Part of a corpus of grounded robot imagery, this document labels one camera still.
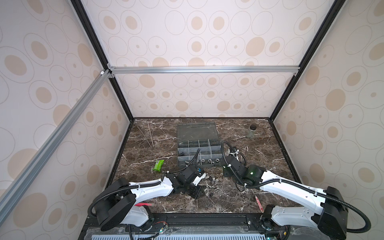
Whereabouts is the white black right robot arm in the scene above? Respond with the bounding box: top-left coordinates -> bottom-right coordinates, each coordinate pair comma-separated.
221,141 -> 372,240

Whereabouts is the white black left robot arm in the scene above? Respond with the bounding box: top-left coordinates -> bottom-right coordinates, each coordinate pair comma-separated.
88,149 -> 206,231

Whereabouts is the pile of nuts and screws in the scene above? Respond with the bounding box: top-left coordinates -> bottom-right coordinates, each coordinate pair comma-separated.
204,176 -> 224,197

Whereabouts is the green plastic object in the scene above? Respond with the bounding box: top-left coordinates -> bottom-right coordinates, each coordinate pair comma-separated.
153,160 -> 164,172

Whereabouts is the small glass jar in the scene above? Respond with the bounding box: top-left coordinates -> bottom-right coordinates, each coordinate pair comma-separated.
247,124 -> 257,139

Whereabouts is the clear plastic organizer box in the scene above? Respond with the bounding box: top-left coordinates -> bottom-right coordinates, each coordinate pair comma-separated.
177,122 -> 223,169

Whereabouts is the pink marker pen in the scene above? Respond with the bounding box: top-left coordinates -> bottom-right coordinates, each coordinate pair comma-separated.
135,203 -> 153,207

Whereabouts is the pink handled metal spoon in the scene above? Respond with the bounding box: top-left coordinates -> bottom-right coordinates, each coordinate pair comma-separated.
255,196 -> 264,213

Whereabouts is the black base frame rail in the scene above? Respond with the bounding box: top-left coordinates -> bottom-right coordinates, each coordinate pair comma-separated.
79,214 -> 328,240

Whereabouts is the horizontal aluminium rail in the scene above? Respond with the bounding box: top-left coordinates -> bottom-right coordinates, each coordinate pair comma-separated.
111,66 -> 300,75

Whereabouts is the diagonal aluminium rail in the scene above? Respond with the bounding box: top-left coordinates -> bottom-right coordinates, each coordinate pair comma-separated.
1,69 -> 111,224

